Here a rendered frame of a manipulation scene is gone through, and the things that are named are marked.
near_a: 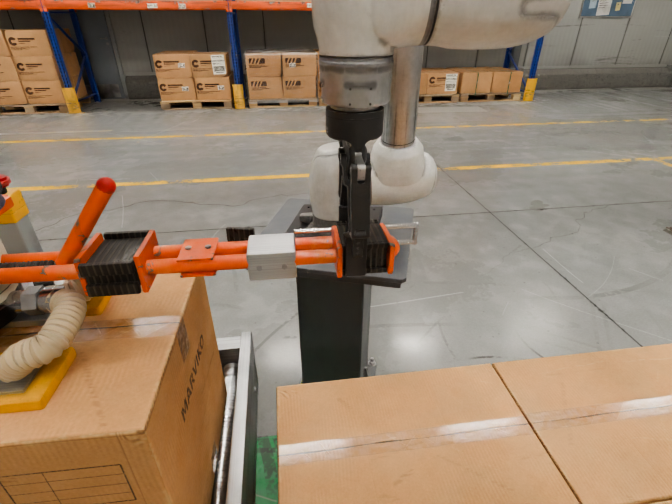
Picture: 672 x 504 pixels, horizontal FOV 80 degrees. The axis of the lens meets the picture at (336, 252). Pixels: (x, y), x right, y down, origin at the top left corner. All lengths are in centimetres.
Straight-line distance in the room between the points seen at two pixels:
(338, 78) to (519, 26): 21
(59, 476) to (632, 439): 112
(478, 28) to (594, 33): 1073
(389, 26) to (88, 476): 66
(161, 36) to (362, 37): 870
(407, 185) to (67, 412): 98
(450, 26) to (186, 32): 862
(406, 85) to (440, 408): 82
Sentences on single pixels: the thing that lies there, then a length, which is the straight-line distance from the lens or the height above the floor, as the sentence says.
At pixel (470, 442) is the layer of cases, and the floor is 54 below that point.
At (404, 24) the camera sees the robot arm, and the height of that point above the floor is 137.
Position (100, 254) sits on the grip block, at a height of 109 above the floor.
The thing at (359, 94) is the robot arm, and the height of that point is 130.
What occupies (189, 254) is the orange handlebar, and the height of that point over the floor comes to 109.
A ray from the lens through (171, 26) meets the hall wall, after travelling 910.
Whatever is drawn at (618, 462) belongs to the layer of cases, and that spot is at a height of 54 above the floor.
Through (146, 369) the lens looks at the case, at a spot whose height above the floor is 95.
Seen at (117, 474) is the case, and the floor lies 87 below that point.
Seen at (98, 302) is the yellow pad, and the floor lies 97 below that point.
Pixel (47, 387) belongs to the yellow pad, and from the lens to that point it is 67.
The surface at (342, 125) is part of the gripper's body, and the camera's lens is 52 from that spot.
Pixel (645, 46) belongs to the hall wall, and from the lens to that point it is 1211.
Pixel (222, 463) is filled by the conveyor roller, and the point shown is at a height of 55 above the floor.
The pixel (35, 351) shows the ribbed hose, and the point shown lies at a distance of 64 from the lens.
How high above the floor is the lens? 138
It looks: 30 degrees down
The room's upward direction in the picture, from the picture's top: straight up
